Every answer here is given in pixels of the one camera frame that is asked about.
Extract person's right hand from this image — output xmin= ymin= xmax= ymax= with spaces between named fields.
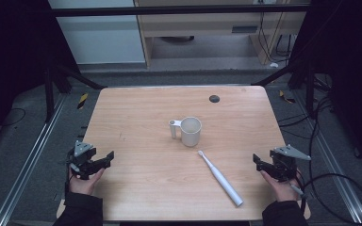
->
xmin=259 ymin=169 xmax=304 ymax=203

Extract thin black floor cable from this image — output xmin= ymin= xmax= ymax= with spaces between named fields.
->
xmin=0 ymin=106 xmax=27 ymax=128

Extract black metal stand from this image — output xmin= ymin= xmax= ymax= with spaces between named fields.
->
xmin=251 ymin=60 xmax=331 ymax=120
xmin=42 ymin=62 xmax=107 ymax=124

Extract person's left hand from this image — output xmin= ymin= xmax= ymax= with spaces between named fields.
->
xmin=68 ymin=168 xmax=107 ymax=197

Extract black horizontal frame bar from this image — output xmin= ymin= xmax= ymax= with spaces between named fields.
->
xmin=48 ymin=4 xmax=311 ymax=19

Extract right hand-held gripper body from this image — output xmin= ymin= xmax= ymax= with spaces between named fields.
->
xmin=269 ymin=143 xmax=312 ymax=183

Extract yellow black striped tape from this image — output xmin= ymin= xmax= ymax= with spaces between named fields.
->
xmin=76 ymin=91 xmax=90 ymax=110
xmin=278 ymin=89 xmax=297 ymax=105

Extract black floor cables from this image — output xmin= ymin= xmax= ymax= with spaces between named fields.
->
xmin=277 ymin=95 xmax=335 ymax=172

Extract white cabinet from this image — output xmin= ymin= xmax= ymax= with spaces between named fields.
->
xmin=47 ymin=0 xmax=148 ymax=66

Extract white electric toothbrush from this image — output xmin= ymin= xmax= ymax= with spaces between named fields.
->
xmin=197 ymin=150 xmax=244 ymax=208

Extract white cup with handle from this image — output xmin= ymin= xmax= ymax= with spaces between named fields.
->
xmin=168 ymin=116 xmax=203 ymax=148

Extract black curtain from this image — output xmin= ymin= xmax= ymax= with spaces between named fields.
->
xmin=287 ymin=0 xmax=362 ymax=173
xmin=0 ymin=0 xmax=80 ymax=152

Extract aluminium floor rail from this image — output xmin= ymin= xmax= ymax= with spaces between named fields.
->
xmin=291 ymin=90 xmax=362 ymax=224
xmin=0 ymin=93 xmax=68 ymax=226

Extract black hanging desk cables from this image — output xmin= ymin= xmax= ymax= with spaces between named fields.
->
xmin=256 ymin=11 xmax=297 ymax=64

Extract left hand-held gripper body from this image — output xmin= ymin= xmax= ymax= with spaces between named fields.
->
xmin=67 ymin=140 xmax=97 ymax=181

